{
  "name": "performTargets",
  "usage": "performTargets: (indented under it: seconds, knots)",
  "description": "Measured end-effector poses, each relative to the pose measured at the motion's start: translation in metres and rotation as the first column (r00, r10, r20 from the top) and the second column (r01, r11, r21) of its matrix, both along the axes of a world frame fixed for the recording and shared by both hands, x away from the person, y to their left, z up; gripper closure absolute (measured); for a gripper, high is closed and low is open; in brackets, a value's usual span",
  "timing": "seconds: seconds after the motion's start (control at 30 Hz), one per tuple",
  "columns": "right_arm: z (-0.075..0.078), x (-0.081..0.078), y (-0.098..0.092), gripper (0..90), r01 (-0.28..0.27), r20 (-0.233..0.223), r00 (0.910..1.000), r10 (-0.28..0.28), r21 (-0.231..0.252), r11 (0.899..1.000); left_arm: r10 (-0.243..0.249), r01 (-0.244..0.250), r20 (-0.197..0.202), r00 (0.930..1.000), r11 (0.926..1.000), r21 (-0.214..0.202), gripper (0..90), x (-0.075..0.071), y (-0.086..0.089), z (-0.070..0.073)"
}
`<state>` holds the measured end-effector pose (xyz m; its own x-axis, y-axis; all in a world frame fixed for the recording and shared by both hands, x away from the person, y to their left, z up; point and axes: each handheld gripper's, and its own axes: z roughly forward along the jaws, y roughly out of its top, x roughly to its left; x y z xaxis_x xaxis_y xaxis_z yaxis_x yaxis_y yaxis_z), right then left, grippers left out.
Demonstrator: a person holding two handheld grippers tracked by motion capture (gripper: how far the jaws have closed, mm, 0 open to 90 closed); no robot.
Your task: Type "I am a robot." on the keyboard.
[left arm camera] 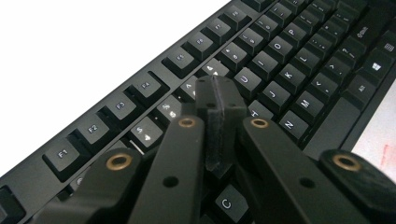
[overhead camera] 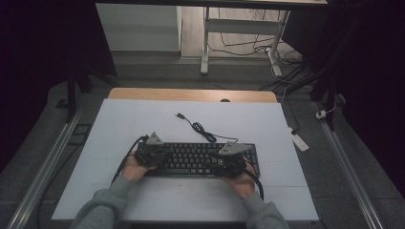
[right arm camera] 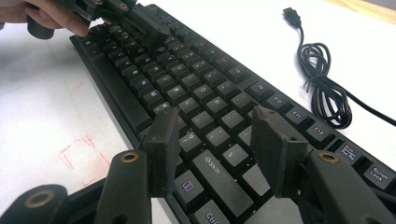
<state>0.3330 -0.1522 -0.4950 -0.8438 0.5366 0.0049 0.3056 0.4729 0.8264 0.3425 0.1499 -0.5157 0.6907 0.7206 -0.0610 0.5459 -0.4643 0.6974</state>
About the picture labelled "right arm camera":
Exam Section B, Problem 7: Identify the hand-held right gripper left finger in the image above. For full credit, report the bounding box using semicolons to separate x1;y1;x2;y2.
142;106;182;199

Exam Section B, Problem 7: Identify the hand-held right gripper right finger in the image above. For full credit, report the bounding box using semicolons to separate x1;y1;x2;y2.
249;105;310;199

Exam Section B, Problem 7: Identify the black computer keyboard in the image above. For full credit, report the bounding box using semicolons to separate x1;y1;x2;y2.
69;2;396;224

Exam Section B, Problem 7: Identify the white table board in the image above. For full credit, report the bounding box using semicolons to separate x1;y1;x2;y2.
0;0;396;218

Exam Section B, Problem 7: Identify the wooden table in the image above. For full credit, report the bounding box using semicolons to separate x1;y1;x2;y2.
323;0;396;26

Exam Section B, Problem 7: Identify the black keyboard cable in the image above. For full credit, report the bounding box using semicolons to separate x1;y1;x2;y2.
282;7;396;131

